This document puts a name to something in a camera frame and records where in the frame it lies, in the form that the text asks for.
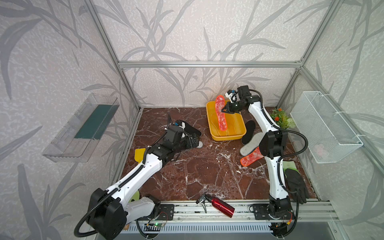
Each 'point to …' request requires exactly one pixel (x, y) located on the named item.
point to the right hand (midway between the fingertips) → (221, 109)
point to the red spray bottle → (217, 203)
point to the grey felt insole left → (200, 144)
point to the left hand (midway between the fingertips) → (194, 139)
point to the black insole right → (250, 126)
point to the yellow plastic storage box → (210, 108)
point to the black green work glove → (296, 181)
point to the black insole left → (190, 128)
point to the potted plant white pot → (281, 119)
